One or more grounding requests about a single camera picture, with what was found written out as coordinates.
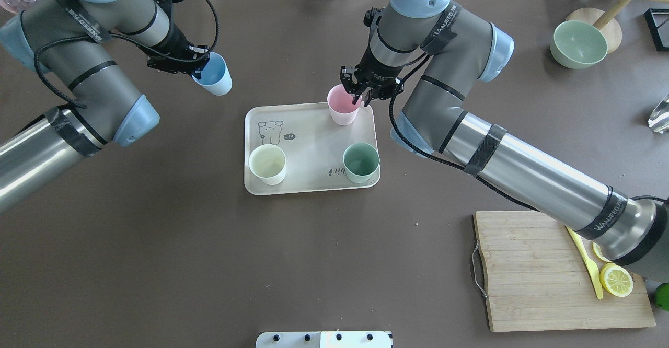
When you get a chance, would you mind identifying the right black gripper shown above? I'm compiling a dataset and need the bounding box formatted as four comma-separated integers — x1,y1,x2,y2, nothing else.
340,50,404,105

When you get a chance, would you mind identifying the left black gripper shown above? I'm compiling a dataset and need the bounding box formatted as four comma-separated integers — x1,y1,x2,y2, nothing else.
146,23,210,79

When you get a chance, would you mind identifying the pink cup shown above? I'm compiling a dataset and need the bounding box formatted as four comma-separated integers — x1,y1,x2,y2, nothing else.
327,84,362,126

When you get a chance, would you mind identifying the light blue cup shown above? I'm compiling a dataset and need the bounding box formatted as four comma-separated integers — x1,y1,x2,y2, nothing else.
191,51,233,96

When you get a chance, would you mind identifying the mint green cup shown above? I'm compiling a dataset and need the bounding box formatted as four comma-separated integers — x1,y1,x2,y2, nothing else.
342,142,380,183

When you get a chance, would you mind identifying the cream white cup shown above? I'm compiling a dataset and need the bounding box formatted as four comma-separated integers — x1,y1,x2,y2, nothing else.
249,145,287,185

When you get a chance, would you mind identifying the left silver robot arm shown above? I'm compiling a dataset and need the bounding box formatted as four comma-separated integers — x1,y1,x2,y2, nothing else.
2,0,213,212

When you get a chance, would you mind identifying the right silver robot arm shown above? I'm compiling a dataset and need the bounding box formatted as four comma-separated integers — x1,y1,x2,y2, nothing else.
341,0,668,282

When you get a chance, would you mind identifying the cream rabbit tray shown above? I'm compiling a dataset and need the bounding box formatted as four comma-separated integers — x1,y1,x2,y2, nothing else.
244,102,380,195

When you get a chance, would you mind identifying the mint green bowl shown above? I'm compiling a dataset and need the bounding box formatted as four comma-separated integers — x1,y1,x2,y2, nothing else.
550,21,608,69

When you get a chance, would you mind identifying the wooden cup tree stand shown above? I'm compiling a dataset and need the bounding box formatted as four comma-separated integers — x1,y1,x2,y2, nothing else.
566,0,668,54

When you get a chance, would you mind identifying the bamboo cutting board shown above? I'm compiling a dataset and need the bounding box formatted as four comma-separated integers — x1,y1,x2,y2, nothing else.
473,211,655,333

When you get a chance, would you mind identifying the yellow plastic knife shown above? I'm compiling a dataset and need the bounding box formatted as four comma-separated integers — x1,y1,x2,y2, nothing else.
566,227,604,300

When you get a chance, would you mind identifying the lemon half right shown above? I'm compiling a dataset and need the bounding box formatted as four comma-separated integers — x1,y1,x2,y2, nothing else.
592,241,612,263

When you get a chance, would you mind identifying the lemon half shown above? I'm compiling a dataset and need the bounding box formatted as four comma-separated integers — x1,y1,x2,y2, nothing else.
599,263,634,297
592,241,612,263

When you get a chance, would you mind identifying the clear glass on stand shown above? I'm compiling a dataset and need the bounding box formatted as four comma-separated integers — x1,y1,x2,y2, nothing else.
647,95,669,134

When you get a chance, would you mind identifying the lemon half left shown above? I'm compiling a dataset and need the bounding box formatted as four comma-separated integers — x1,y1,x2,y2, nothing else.
599,263,634,297

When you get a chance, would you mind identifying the green lime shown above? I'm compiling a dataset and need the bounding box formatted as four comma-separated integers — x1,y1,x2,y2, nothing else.
654,282,669,312

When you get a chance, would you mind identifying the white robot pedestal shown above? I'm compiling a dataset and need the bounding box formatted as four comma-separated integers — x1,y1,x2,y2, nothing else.
255,330,394,347

